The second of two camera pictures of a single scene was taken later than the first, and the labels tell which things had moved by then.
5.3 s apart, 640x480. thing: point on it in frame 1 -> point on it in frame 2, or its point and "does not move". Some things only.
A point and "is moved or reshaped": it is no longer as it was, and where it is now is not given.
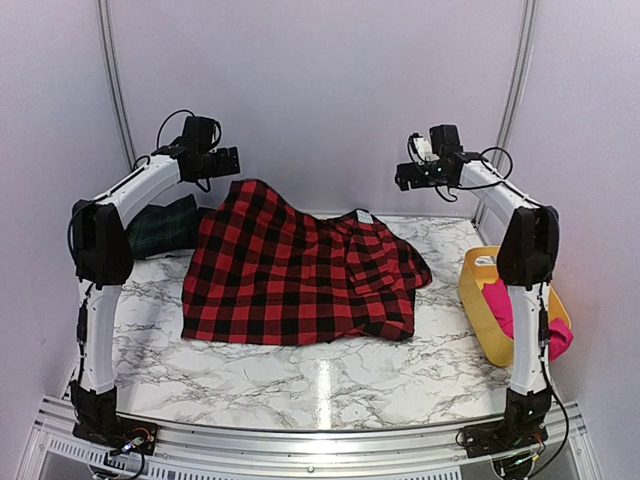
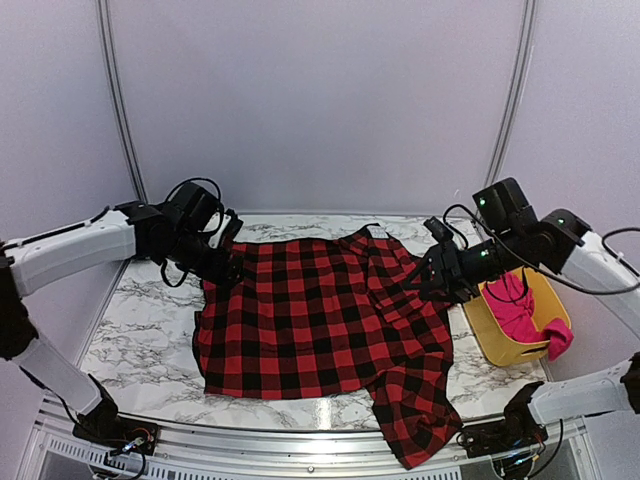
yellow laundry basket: x=478 y=266 does not move
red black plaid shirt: x=261 y=272 is moved or reshaped
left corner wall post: x=104 y=9 does not move
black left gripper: x=225 y=168 -> x=214 y=273
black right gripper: x=415 y=182 -> x=442 y=257
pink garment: x=560 y=335 does not move
